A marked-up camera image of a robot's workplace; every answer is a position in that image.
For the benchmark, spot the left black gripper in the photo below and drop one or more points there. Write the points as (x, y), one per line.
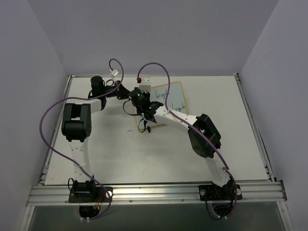
(121, 91)

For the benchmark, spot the yellow framed whiteboard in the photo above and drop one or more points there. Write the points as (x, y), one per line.
(171, 94)

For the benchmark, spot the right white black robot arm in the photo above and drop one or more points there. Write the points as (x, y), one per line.
(204, 136)

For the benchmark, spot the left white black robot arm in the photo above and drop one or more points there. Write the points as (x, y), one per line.
(77, 126)

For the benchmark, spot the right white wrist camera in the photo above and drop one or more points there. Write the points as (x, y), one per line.
(144, 84)

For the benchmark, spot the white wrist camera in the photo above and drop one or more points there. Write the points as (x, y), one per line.
(144, 84)
(113, 74)

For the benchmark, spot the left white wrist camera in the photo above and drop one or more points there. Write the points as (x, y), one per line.
(113, 74)

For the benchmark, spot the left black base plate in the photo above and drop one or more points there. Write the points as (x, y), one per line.
(83, 195)

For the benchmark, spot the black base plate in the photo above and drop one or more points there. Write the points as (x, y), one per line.
(83, 195)
(212, 192)

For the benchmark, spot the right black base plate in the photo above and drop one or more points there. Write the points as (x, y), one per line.
(212, 192)

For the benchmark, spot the aluminium front rail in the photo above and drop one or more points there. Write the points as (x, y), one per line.
(158, 194)

